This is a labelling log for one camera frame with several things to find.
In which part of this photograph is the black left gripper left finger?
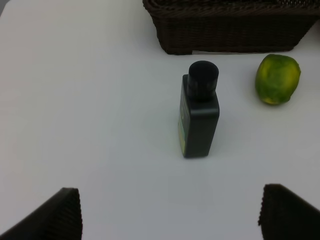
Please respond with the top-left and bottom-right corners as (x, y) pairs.
(0, 187), (83, 240)

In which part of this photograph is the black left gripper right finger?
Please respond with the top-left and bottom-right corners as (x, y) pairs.
(258, 183), (320, 240)

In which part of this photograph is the dark green pump bottle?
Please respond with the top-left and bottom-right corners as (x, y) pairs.
(178, 60), (220, 159)

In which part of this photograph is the green citrus fruit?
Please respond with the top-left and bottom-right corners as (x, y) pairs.
(255, 54), (301, 106)

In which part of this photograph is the dark brown wicker basket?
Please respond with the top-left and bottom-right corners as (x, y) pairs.
(143, 0), (320, 55)

